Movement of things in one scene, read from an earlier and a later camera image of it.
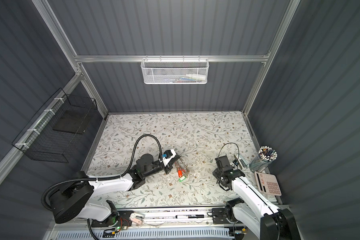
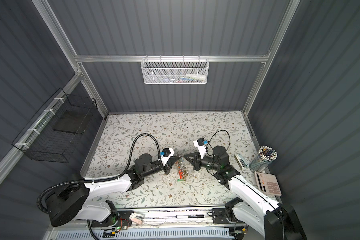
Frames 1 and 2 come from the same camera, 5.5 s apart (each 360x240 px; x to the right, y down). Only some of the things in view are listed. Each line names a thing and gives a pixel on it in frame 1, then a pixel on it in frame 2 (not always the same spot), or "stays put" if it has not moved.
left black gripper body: [157, 165] stays put
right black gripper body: [218, 173] to [208, 162]
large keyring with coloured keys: [182, 170] stays put
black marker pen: [189, 216] stays put
